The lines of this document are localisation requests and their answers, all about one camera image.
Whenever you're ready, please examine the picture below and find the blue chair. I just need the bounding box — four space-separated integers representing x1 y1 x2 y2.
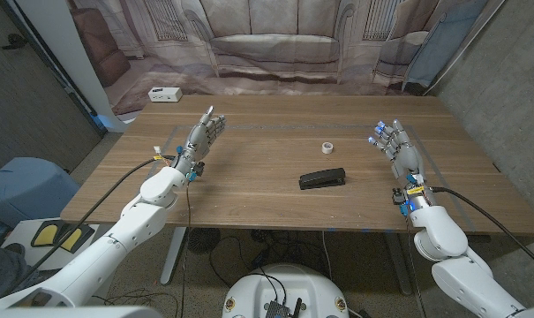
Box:
0 156 81 231

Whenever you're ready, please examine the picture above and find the black electronics module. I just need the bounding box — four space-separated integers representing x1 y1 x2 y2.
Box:
266 298 304 318

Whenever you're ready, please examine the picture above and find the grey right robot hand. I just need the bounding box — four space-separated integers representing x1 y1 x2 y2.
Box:
367 118 427 183

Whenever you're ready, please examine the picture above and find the white power box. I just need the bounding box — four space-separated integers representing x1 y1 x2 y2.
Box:
147 87 184 103

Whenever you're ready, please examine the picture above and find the white floor mat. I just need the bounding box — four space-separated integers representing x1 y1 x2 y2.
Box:
1 216 117 271

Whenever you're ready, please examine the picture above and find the black floor cable with adapter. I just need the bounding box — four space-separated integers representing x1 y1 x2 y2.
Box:
208 229 329 288

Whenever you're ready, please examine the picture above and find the yellow and black foot pedal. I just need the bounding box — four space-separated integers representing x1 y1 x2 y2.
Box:
30 220 95 254

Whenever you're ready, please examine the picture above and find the white robot torso base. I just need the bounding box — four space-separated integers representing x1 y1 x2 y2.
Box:
222 263 350 318

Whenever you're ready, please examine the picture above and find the printed sofa room backdrop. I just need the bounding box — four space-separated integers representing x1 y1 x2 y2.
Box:
65 0 491 118

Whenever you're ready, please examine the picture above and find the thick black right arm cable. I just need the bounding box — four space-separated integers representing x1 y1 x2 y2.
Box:
428 185 534 274

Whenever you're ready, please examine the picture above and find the white pillar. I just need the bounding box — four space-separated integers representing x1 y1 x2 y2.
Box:
14 0 131 133

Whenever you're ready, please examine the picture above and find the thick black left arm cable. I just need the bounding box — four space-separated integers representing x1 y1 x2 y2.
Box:
10 154 179 286

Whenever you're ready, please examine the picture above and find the white table leg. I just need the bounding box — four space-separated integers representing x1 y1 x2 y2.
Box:
160 226 188 286

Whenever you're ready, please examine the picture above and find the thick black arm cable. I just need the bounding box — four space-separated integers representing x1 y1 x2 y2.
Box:
428 185 534 274
10 154 179 286

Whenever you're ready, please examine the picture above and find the round black floor fan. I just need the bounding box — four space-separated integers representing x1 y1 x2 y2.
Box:
186 227 222 255

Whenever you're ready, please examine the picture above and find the blue grey leaning panel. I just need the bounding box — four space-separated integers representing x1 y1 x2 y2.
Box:
401 0 488 94

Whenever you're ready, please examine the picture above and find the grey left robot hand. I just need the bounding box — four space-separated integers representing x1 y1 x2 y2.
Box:
170 105 228 171

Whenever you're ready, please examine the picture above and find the black rectangular case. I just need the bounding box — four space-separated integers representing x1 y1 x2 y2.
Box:
298 167 347 191

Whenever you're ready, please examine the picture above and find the grey table leg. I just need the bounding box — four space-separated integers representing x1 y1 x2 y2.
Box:
383 231 413 296

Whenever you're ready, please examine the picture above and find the person in grey trousers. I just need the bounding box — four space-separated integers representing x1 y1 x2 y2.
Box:
0 233 42 306

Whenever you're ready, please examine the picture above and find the black door handle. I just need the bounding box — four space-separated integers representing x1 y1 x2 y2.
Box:
1 34 28 50

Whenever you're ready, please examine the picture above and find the thin black hanging cable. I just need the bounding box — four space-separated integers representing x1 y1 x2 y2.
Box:
180 174 192 318

